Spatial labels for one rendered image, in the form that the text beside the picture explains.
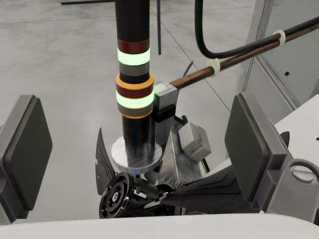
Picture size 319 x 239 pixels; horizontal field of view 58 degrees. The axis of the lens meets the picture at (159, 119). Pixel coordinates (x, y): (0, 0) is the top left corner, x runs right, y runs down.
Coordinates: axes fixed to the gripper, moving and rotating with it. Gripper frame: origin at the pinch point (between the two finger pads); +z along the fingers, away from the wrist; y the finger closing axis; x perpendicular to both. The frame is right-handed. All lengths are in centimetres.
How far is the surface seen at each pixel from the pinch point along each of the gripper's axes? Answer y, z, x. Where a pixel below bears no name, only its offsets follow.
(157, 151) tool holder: 2.4, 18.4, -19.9
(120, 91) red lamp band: -2.1, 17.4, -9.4
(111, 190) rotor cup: -6, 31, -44
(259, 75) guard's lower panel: 70, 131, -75
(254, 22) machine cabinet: 127, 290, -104
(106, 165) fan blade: -10, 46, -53
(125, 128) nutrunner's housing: -1.8, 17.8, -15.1
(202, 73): 8.8, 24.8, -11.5
